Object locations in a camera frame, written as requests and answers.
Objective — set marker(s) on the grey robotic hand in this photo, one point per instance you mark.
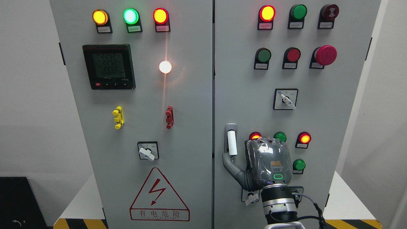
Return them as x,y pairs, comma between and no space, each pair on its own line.
269,161

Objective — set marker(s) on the silver door handle lock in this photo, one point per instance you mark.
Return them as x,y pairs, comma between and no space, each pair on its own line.
230,147

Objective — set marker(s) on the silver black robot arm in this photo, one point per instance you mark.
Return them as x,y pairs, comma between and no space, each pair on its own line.
280,203

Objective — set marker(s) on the grey right cabinet door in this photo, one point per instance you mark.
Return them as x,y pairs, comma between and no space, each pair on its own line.
245,96

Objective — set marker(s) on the grey cabinet door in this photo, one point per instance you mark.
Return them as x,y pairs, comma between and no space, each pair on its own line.
185,150
245,96

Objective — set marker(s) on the grey left cabinet door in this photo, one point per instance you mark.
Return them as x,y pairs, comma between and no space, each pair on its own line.
185,150

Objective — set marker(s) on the green indicator light lower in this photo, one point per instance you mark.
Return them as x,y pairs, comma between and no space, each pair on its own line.
281,136

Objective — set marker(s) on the red lit light lower left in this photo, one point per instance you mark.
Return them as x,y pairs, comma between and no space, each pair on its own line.
255,135

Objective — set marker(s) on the bright green button lower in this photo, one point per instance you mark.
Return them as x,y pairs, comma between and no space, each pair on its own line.
298,166

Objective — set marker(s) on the red lit light lower right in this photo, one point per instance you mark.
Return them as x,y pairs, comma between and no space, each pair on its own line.
303,140

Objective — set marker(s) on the white platform hazard stripes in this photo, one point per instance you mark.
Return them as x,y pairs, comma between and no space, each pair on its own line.
344,210

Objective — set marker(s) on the green push button second row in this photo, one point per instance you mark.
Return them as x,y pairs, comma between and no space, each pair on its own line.
262,58

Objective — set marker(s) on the red push button second row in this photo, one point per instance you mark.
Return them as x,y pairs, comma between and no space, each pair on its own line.
291,58

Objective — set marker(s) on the red terminal connector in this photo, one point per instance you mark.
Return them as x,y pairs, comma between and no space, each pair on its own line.
170,117

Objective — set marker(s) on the red electric warning sticker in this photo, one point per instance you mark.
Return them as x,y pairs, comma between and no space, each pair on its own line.
157,200

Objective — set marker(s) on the red emergency stop button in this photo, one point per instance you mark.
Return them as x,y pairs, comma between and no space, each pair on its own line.
323,56

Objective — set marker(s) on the white indicator light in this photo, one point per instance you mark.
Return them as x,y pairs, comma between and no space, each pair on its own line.
165,67

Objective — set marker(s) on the red lit light top right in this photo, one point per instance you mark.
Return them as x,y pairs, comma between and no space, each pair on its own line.
266,16

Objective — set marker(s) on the green push button top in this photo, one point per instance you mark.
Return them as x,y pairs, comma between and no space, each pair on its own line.
297,14

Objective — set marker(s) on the yellow terminal connector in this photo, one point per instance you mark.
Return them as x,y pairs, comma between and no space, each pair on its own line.
118,117

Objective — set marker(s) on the dark red buzzer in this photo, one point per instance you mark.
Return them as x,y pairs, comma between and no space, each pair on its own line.
327,16

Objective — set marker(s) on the red lit indicator light left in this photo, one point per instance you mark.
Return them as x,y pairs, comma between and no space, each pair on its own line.
161,20

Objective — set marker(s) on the black digital power meter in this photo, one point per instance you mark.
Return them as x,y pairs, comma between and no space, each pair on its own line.
109,67

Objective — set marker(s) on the green lit indicator light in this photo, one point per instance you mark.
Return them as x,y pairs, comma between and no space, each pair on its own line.
132,19

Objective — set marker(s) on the yellow indicator light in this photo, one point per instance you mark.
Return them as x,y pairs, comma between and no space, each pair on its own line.
102,22

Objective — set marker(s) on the black box lower left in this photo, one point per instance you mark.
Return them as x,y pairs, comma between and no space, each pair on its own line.
18,206

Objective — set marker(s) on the lower white rotary switch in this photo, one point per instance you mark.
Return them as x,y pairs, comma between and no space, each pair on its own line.
249,197

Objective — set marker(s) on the white rotary switch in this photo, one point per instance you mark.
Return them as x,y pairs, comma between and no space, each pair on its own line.
249,197
148,150

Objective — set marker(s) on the black knob selector switch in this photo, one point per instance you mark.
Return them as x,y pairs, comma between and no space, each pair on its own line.
297,190

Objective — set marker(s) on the white lever selector switch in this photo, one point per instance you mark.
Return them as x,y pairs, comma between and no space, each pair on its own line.
285,98

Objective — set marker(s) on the left white rotary switch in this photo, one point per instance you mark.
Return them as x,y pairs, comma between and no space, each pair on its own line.
148,150

